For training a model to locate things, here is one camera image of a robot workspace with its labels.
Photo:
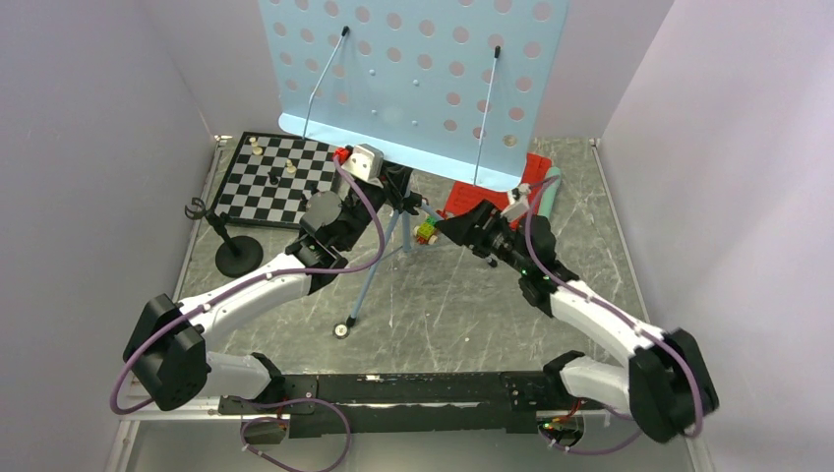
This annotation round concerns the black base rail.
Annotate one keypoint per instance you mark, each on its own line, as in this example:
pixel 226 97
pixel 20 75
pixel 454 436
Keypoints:
pixel 513 401

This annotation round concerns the light blue music stand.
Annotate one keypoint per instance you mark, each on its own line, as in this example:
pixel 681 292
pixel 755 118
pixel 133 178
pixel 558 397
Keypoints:
pixel 451 88

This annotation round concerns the colourful toy brick car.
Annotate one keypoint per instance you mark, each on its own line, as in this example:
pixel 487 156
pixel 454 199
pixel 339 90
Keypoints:
pixel 426 233

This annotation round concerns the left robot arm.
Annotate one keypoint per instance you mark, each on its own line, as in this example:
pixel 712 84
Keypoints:
pixel 168 361

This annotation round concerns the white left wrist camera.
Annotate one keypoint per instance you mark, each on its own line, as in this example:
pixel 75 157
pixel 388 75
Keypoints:
pixel 363 162

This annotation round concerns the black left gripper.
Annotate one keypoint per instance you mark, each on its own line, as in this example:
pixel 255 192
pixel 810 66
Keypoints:
pixel 395 182

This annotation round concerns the blue white poker chip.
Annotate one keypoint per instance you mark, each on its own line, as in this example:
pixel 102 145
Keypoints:
pixel 341 331

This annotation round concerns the black microphone stand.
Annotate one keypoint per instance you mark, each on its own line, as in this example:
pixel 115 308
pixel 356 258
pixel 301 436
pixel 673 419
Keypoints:
pixel 236 256

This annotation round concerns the mint green microphone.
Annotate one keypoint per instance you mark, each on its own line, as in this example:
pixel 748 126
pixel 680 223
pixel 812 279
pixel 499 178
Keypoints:
pixel 550 187

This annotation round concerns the black white chessboard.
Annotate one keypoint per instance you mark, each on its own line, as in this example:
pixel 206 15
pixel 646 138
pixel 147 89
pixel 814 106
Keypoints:
pixel 248 198

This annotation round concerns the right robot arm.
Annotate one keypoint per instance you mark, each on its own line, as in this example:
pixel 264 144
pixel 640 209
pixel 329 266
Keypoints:
pixel 659 378

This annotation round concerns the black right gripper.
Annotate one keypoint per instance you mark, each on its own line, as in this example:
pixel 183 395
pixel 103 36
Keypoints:
pixel 462 228

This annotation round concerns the cream chess piece back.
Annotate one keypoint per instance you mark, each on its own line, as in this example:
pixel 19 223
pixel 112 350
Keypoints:
pixel 256 149

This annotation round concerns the red sheet music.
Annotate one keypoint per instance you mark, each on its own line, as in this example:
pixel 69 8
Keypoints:
pixel 464 197

